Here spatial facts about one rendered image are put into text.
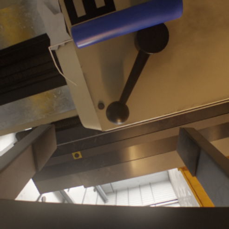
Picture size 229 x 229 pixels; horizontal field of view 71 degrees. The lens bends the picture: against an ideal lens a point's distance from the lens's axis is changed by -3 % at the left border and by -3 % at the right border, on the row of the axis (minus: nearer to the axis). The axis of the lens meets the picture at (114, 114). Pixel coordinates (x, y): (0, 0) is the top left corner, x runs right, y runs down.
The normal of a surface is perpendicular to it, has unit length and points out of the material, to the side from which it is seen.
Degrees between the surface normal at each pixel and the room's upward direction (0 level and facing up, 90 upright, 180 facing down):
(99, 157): 90
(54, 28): 49
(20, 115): 90
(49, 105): 90
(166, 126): 90
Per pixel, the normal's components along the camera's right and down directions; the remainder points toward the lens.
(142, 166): -0.04, 0.29
